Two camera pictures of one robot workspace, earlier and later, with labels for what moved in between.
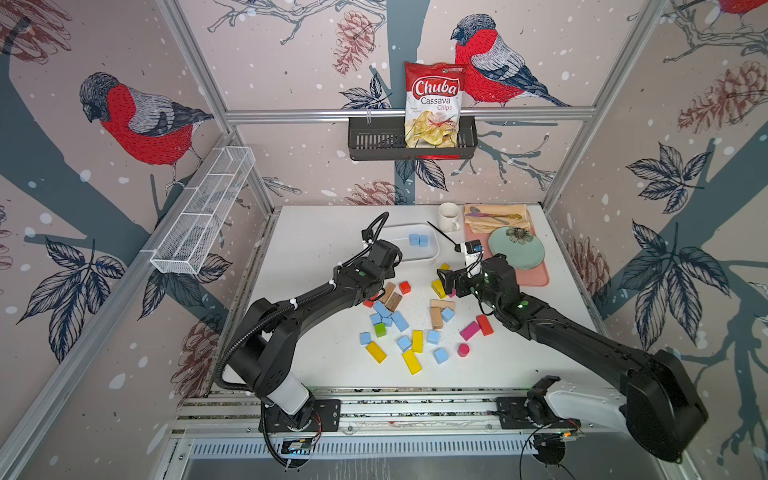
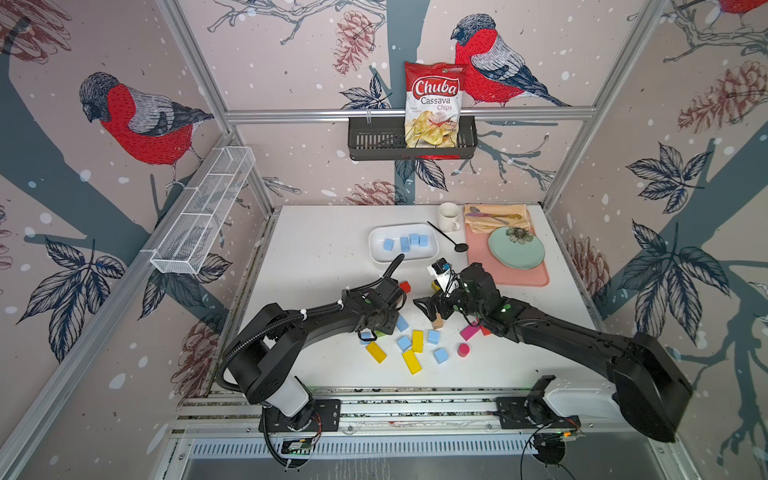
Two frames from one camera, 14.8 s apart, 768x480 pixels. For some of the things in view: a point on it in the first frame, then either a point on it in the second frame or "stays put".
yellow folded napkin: [482, 225] stays put
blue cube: [433, 336] stays put
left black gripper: [392, 271] → [390, 328]
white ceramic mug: [448, 214] stays put
